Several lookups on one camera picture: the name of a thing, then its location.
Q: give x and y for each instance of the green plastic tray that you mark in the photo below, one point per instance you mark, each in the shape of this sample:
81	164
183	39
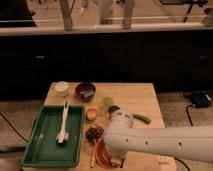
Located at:
43	151

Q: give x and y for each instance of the red bowl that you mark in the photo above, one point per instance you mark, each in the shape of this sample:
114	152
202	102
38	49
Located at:
101	155

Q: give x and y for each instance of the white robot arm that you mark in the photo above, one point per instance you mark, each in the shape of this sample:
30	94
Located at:
192	143

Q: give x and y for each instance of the wooden stick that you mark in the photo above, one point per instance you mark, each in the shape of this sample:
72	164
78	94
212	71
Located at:
93	158

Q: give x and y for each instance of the black cabinet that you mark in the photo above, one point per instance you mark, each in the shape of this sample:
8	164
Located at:
170	60

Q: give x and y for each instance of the dark brown bowl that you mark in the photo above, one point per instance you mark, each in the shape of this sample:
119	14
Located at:
80	88

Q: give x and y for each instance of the orange peach toy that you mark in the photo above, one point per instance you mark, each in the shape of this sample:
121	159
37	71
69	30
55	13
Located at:
91	114

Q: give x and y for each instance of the light green plastic cup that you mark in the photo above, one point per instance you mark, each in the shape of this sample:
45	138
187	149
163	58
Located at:
106	103

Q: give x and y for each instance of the blue floor device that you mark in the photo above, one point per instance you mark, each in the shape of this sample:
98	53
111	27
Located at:
200	100

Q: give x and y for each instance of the white small bowl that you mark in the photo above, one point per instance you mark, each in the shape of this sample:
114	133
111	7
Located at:
62	88

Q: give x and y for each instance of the brown pinecone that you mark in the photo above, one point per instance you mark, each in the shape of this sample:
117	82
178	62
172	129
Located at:
94	133

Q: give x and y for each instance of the dark metal cup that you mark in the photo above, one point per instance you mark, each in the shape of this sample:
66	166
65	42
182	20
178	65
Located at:
113	108

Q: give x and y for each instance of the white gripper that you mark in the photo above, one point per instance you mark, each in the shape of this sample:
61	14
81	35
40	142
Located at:
116	160

